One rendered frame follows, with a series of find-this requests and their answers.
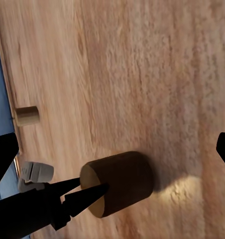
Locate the pillar candle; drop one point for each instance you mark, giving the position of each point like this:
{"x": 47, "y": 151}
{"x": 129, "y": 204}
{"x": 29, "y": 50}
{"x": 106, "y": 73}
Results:
{"x": 129, "y": 176}
{"x": 26, "y": 116}

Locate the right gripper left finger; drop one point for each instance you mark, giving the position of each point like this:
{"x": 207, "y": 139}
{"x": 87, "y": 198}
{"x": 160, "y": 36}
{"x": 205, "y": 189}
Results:
{"x": 8, "y": 150}

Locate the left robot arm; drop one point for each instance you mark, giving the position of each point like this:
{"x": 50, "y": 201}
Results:
{"x": 38, "y": 203}

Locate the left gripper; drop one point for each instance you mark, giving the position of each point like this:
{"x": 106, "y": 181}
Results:
{"x": 25, "y": 213}

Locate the sofa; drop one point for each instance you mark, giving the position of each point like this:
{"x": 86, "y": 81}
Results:
{"x": 9, "y": 182}

